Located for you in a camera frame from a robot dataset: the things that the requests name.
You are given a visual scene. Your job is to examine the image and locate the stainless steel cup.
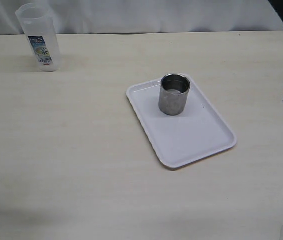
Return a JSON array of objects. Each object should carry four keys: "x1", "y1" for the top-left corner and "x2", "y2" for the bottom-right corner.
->
[{"x1": 158, "y1": 74, "x2": 191, "y2": 116}]

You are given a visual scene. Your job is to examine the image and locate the clear plastic water pitcher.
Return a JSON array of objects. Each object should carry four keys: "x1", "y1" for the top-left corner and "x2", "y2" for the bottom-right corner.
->
[{"x1": 15, "y1": 3, "x2": 61, "y2": 72}]

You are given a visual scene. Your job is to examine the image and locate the white rectangular plastic tray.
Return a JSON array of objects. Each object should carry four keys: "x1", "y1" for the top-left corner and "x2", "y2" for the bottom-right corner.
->
[{"x1": 126, "y1": 73, "x2": 237, "y2": 169}]

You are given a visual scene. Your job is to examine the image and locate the white backdrop curtain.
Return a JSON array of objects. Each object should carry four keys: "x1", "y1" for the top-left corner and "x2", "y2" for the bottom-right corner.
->
[{"x1": 0, "y1": 0, "x2": 283, "y2": 35}]

